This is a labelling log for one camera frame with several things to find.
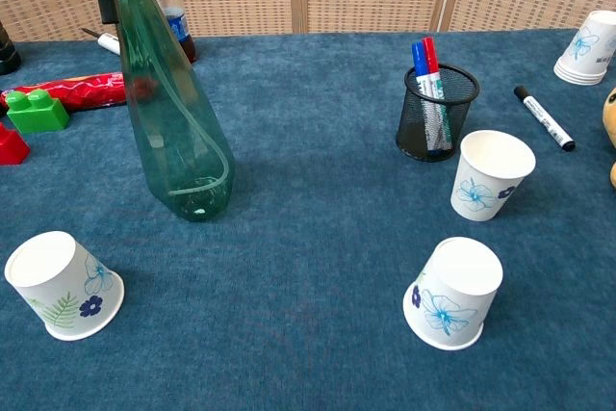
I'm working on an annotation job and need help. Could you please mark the red building block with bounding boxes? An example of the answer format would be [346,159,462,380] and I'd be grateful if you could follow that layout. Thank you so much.
[0,121,32,166]

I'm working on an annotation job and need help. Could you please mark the stacked flower paper cups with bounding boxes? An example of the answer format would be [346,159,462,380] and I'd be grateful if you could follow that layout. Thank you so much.
[552,10,616,87]

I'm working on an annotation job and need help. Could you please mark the cola bottle blue cap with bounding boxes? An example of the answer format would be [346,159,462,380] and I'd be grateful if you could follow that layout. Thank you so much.
[144,0,198,64]

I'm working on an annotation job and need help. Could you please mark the black mesh pen holder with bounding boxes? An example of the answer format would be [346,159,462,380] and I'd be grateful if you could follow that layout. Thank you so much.
[395,63,481,163]

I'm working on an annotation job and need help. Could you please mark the black cap marker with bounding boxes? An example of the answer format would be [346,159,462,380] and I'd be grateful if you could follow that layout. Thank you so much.
[513,85,577,152]

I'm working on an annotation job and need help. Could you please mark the inverted paper cup with fern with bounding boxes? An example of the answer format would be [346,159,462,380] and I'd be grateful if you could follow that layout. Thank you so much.
[4,230,125,342]

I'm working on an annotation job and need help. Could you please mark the blue cap marker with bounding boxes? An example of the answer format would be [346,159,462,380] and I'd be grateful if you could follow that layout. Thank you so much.
[411,41,451,156]

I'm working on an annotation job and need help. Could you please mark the upright flower paper cup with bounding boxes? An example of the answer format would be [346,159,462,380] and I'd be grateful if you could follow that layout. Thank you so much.
[449,130,537,222]

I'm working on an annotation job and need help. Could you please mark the dark tea bottle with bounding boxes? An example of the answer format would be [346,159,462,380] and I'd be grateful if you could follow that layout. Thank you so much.
[0,23,22,76]

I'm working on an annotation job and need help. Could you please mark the inverted paper cup blue flower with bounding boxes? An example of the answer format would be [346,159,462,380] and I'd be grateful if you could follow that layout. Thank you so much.
[402,236,504,351]

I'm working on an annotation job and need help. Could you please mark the red cap marker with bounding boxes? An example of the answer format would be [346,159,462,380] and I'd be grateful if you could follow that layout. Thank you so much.
[422,37,454,152]

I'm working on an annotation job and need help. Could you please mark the yellow plush toy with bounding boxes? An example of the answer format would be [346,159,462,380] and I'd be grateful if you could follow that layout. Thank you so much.
[602,87,616,189]

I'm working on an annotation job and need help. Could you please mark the red biscuit packet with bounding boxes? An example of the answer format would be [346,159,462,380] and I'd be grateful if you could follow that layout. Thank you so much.
[0,71,129,112]

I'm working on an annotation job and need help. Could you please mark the green building block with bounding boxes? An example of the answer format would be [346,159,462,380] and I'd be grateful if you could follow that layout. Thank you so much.
[5,89,71,136]

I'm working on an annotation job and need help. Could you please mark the blue carpet table cover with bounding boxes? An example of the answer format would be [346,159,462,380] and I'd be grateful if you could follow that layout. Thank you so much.
[0,28,616,411]

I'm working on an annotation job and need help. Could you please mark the green spray bottle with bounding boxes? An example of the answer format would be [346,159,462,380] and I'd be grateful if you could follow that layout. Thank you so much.
[85,0,236,223]

